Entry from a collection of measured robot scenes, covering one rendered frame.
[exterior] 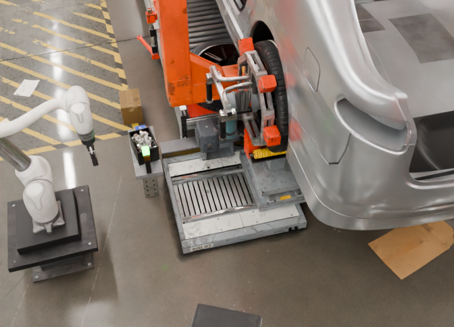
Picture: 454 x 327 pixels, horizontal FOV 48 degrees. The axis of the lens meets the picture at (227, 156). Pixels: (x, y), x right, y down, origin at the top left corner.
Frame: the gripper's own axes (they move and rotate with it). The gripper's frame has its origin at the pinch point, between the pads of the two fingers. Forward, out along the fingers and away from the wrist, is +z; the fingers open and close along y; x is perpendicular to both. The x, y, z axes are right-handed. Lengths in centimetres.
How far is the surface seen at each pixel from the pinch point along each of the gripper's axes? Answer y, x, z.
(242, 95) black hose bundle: 10, 84, -30
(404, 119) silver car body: 97, 113, -83
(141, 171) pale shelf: -6.9, 24.6, 28.4
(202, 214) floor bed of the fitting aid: 12, 56, 65
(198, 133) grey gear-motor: -33, 70, 37
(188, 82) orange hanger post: -49, 70, 5
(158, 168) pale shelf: -6.0, 35.1, 28.6
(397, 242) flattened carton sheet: 72, 170, 73
